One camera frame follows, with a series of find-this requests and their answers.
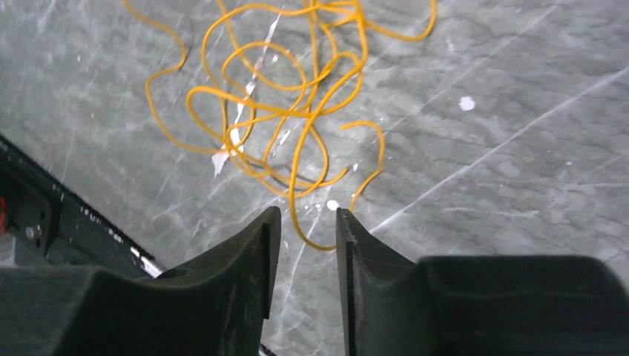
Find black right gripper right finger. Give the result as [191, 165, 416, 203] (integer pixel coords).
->
[335, 208, 628, 355]

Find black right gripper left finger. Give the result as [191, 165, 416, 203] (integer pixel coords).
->
[1, 206, 281, 355]

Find orange yellow cables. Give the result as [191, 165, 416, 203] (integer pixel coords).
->
[121, 0, 438, 252]

